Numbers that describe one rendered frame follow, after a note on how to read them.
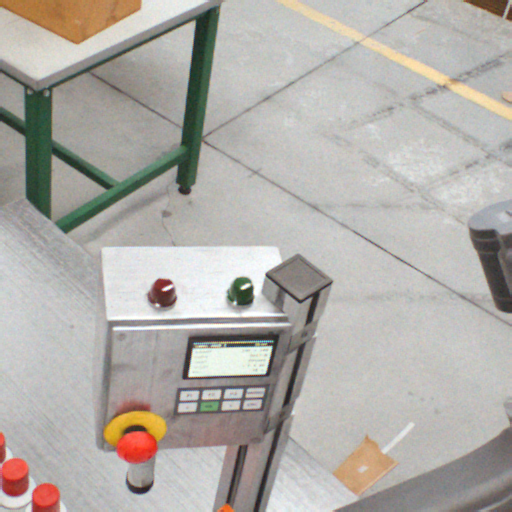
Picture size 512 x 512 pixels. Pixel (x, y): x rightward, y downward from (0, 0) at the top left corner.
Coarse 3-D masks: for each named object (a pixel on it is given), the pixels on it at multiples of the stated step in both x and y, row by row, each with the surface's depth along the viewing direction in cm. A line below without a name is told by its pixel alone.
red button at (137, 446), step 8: (128, 432) 90; (136, 432) 89; (144, 432) 90; (120, 440) 89; (128, 440) 89; (136, 440) 89; (144, 440) 89; (152, 440) 89; (120, 448) 89; (128, 448) 89; (136, 448) 89; (144, 448) 89; (152, 448) 89; (120, 456) 90; (128, 456) 89; (136, 456) 89; (144, 456) 89; (152, 456) 90
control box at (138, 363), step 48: (144, 288) 84; (192, 288) 85; (96, 336) 92; (144, 336) 82; (192, 336) 83; (288, 336) 86; (96, 384) 93; (144, 384) 87; (192, 384) 88; (240, 384) 89; (96, 432) 93; (192, 432) 93; (240, 432) 95
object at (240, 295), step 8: (232, 280) 85; (240, 280) 84; (248, 280) 84; (232, 288) 84; (240, 288) 83; (248, 288) 84; (232, 296) 84; (240, 296) 84; (248, 296) 84; (232, 304) 84; (240, 304) 84; (248, 304) 84
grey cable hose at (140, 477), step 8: (136, 464) 111; (144, 464) 111; (152, 464) 112; (128, 472) 114; (136, 472) 112; (144, 472) 112; (152, 472) 113; (128, 480) 114; (136, 480) 113; (144, 480) 113; (152, 480) 115; (128, 488) 115; (136, 488) 114; (144, 488) 114
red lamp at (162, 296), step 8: (160, 280) 82; (168, 280) 83; (152, 288) 82; (160, 288) 82; (168, 288) 82; (152, 296) 82; (160, 296) 82; (168, 296) 82; (176, 296) 84; (152, 304) 83; (160, 304) 83; (168, 304) 83
